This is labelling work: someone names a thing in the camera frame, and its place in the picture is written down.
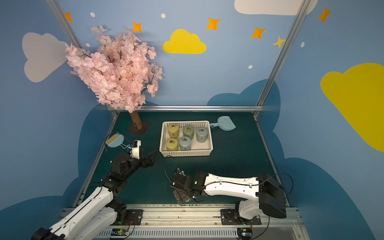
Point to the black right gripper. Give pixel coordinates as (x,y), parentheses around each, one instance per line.
(178,187)

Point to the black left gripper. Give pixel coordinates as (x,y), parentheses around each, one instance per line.
(145,160)

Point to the yellow tea canister front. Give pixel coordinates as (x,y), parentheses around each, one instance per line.
(172,144)

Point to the yellow tea canister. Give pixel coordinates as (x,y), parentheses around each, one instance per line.
(173,130)
(172,144)

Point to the white perforated plastic basket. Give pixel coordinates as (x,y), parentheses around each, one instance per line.
(197,149)

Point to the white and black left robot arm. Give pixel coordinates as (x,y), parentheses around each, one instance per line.
(100,209)

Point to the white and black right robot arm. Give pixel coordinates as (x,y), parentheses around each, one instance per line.
(262,194)

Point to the yellow tea canister back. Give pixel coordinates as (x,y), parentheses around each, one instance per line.
(173,130)

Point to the blue tea canister front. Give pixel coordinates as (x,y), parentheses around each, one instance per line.
(185,143)

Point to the green tea canister middle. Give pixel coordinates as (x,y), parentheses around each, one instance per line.
(188,131)

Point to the grey-blue tea canister back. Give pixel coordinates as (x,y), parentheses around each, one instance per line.
(202,135)

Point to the light blue hand brush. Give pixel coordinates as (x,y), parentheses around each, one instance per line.
(116,140)

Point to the left controller board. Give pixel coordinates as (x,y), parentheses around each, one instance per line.
(119,233)

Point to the controller board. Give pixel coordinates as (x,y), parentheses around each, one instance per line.
(119,233)
(244,234)

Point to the right controller board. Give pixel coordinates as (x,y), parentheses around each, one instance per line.
(244,234)

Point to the light blue dustpan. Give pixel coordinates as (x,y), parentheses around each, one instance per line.
(224,123)

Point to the pink cherry blossom tree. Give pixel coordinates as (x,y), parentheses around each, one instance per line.
(119,71)

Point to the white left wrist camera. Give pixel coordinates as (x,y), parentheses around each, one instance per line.
(135,149)

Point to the aluminium back frame bar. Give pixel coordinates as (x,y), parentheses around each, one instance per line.
(201,108)

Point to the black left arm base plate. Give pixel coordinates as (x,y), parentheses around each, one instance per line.
(129,217)

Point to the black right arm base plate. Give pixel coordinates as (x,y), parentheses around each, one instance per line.
(229,217)

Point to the aluminium front rail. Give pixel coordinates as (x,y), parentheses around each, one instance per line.
(202,222)

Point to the left aluminium frame post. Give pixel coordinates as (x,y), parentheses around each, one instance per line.
(65,24)

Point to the aluminium frame post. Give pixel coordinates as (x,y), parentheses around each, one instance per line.
(304,9)
(65,24)

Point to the right aluminium frame post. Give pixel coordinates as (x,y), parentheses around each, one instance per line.
(304,9)

